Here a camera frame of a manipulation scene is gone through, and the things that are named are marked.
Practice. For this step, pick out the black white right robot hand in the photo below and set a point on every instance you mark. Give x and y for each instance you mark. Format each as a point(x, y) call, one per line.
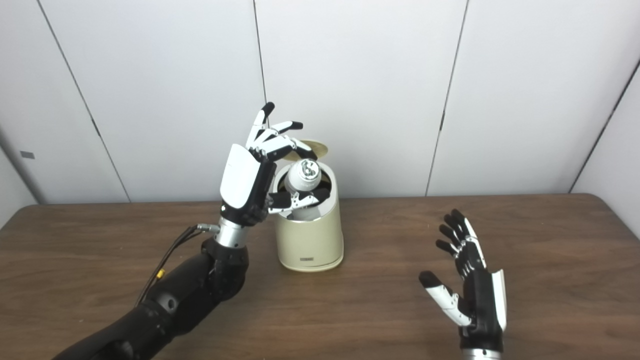
point(482, 300)

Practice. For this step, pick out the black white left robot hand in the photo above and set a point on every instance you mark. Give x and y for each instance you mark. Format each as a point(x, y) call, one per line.
point(240, 175)

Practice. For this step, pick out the small white plastic bottle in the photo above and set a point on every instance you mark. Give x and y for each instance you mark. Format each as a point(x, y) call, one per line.
point(304, 176)

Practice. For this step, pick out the cream round bin lid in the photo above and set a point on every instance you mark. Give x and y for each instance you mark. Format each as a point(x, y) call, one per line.
point(320, 147)

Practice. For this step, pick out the cream-colored round bin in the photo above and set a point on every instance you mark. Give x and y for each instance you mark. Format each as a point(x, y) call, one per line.
point(310, 240)

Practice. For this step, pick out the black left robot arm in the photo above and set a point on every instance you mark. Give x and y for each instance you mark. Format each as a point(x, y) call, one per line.
point(185, 295)

